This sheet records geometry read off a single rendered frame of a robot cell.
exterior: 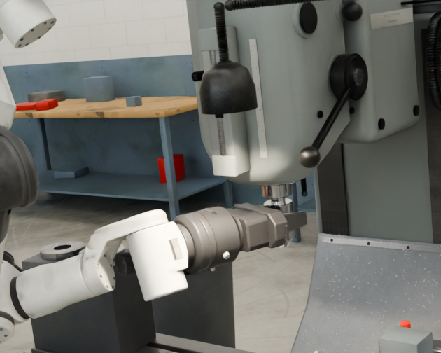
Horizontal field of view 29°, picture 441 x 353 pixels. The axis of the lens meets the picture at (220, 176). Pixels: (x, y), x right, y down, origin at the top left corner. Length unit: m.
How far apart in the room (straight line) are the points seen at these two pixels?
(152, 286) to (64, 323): 0.54
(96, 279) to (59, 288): 0.06
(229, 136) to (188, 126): 5.73
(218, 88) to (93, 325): 0.74
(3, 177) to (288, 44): 0.44
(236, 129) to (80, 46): 6.48
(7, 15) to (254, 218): 0.46
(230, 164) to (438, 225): 0.55
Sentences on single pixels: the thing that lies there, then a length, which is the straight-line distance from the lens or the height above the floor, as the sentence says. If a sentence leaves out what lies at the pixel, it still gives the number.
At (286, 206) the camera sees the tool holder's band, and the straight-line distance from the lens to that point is 1.33.
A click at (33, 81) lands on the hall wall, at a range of 8.18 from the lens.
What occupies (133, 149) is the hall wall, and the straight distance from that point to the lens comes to 7.41.
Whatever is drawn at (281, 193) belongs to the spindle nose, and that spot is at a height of 1.29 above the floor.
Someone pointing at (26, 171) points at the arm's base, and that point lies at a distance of 1.05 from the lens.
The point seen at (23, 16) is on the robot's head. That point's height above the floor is 1.59.
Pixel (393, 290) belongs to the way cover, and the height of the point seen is 1.01.
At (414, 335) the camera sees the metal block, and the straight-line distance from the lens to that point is 1.31.
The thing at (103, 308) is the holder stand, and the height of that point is 1.05.
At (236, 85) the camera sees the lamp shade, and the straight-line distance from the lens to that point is 1.06.
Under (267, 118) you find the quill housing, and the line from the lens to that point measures 1.22.
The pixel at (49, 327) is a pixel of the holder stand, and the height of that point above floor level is 0.99.
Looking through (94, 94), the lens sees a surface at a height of 0.94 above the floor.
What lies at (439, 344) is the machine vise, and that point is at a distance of 1.35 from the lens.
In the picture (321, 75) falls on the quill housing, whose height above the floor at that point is 1.46.
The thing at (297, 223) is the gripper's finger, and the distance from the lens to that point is 1.34.
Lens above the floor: 1.59
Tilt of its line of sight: 12 degrees down
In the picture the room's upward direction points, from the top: 6 degrees counter-clockwise
